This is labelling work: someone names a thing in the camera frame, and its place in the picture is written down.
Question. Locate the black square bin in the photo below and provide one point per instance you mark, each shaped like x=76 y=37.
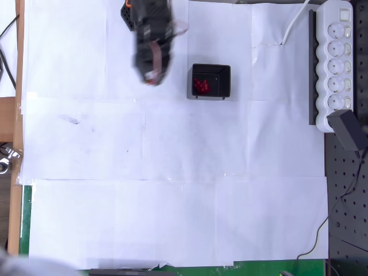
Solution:
x=221 y=80

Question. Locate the white paper table cover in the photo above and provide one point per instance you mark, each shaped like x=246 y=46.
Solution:
x=172 y=201

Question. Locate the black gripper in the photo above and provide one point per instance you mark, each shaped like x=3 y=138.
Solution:
x=150 y=75

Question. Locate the black power adapter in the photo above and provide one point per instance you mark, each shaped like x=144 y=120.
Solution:
x=345 y=129

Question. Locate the metal clamp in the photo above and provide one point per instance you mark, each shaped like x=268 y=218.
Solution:
x=10 y=152

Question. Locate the white power strip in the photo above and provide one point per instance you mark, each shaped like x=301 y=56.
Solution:
x=336 y=66

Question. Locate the black pegboard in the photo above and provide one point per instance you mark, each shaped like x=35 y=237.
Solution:
x=345 y=178

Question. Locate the green mat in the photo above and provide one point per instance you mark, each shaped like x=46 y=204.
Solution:
x=26 y=218

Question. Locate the blurry grey white object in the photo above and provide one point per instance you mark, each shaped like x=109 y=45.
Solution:
x=28 y=266

